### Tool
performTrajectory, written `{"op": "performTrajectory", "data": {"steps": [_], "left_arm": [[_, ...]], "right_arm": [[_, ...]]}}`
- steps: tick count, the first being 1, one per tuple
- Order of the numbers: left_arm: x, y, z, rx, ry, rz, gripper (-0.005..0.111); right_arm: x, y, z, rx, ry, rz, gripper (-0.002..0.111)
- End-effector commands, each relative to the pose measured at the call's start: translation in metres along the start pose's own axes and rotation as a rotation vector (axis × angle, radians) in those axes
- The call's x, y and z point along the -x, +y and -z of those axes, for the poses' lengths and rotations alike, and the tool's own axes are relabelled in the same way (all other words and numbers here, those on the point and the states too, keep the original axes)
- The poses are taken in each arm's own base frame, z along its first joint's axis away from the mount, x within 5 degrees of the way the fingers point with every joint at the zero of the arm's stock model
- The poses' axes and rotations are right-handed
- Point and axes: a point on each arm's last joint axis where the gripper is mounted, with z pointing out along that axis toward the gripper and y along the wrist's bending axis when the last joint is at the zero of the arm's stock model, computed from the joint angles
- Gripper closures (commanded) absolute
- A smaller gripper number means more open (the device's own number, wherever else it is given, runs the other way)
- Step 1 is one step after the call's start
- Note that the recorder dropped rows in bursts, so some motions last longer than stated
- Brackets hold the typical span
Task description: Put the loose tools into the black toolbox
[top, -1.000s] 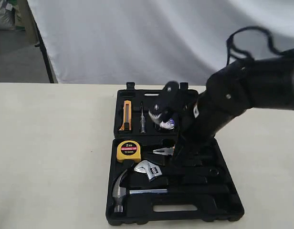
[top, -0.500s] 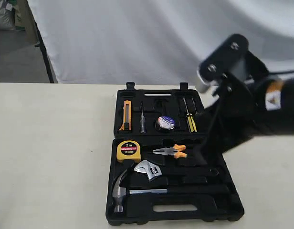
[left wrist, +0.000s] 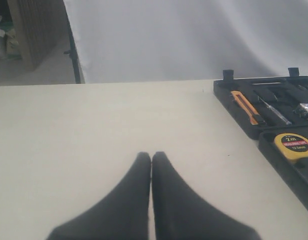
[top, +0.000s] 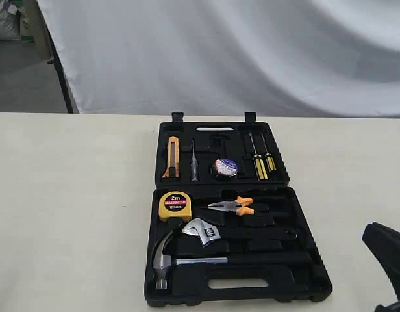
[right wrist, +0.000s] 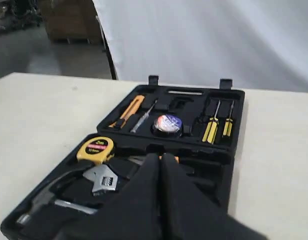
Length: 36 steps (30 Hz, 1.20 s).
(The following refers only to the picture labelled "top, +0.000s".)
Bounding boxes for black insulating tape roll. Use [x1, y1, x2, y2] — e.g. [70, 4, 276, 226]
[210, 158, 238, 177]

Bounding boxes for adjustable wrench black handle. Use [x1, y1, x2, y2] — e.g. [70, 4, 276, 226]
[182, 218, 299, 247]

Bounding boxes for black plastic tool case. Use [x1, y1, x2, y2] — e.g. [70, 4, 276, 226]
[144, 112, 332, 307]

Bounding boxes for claw hammer black grip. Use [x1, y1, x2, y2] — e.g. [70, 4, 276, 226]
[152, 231, 312, 290]

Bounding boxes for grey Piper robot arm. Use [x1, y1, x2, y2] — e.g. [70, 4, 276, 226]
[362, 222, 400, 311]

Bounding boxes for clear test pen screwdriver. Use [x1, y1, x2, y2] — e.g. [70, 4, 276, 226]
[190, 139, 199, 182]

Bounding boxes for orange utility knife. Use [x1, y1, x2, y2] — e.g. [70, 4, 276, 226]
[162, 136, 179, 178]

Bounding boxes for yellow tape measure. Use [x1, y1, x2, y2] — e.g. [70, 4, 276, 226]
[158, 191, 192, 222]

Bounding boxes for large yellow black screwdriver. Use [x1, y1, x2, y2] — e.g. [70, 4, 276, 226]
[249, 132, 269, 181]

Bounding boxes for small yellow black screwdriver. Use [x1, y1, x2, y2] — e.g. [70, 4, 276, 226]
[260, 133, 276, 172]

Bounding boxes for white backdrop cloth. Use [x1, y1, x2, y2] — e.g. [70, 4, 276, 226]
[39, 1, 400, 118]

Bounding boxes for black backdrop stand pole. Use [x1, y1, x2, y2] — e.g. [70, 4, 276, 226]
[37, 2, 75, 114]

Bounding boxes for grey sack in background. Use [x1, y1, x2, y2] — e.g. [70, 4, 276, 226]
[0, 0, 24, 41]

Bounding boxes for orange handled pliers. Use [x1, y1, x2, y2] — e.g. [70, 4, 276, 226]
[207, 196, 255, 216]

